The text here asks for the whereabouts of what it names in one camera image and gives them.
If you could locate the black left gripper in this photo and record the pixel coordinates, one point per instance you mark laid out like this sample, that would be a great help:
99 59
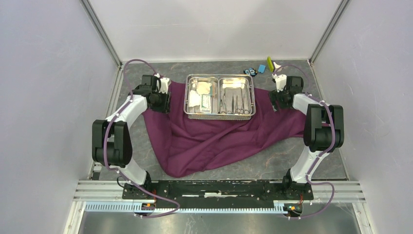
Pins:
165 107

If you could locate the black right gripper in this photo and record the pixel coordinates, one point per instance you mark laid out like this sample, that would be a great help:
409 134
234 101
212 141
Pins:
275 96

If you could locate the blue plastic block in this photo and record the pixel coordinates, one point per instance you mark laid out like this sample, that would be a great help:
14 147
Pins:
261 68

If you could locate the maroon cloth wrap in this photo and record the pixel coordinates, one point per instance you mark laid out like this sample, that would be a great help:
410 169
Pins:
184 146

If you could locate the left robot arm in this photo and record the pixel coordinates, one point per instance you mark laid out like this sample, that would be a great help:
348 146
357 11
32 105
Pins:
111 139

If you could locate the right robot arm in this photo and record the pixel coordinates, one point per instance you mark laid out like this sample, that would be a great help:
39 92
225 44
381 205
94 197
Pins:
323 128

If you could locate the black owl number block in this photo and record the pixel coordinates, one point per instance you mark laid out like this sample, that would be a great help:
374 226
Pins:
251 72

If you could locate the yellow-green plastic block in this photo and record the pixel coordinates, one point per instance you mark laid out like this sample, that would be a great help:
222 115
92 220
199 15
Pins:
270 64

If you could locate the steel needle holder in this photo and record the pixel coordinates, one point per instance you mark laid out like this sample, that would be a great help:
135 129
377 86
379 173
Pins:
245 109

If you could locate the white gauze pad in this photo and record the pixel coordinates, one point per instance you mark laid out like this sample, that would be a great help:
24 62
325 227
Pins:
203 88

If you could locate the green sealed suture packet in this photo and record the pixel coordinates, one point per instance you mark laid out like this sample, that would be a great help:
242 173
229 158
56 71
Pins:
206 106

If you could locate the steel forceps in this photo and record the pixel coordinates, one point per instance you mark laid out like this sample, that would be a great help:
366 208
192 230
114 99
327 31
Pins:
235 104

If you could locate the steel two-compartment tray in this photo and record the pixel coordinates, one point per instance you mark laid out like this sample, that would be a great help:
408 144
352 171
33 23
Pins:
231 84

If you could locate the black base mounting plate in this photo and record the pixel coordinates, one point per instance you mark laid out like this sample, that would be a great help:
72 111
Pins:
215 194

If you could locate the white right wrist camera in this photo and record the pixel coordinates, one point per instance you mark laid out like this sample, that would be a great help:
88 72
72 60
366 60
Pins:
280 82

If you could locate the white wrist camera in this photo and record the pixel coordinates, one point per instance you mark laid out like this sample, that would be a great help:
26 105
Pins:
280 82
162 84

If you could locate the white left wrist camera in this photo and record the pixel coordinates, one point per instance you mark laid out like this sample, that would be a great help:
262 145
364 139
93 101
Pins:
162 84

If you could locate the aluminium frame post right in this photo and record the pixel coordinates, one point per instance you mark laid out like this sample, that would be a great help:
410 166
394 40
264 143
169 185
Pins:
343 4

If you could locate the aluminium frame rail left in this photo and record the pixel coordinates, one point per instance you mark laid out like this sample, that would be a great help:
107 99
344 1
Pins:
108 60

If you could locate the aluminium frame rail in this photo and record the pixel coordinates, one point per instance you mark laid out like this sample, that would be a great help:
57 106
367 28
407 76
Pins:
106 196
108 60

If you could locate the aluminium front frame rail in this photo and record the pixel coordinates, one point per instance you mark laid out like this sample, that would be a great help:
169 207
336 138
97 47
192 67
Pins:
106 196

